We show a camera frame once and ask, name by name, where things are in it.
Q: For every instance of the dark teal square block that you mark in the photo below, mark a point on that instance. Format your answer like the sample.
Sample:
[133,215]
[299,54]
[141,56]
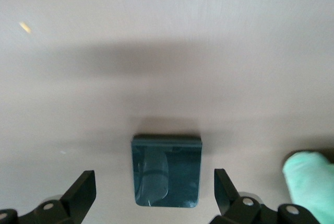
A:
[182,182]

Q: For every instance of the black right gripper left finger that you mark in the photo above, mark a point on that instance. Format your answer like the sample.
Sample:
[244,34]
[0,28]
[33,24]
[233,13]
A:
[75,198]

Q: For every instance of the green dinosaur plush toy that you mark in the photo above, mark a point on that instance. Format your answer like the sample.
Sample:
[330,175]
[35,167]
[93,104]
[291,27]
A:
[310,182]

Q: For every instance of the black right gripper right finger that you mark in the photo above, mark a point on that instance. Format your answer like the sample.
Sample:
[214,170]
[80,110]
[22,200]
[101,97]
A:
[227,195]

